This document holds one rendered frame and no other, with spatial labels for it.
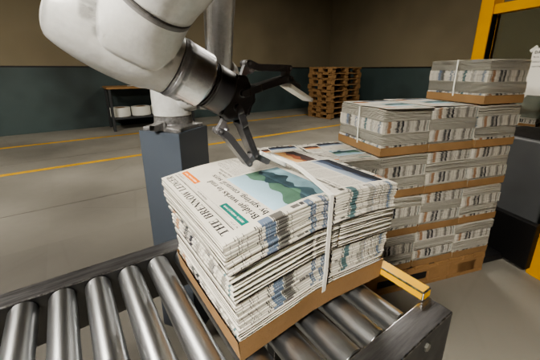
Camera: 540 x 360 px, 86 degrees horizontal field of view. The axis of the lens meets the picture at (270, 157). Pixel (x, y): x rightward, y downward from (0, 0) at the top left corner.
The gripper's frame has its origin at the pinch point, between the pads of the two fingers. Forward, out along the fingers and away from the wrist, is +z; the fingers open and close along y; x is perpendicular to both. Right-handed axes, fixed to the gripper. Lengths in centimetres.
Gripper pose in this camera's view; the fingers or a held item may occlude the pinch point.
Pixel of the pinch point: (291, 128)
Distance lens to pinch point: 59.5
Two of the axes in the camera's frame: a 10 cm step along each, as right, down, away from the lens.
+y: -3.9, 9.2, 0.1
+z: 7.2, 3.0, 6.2
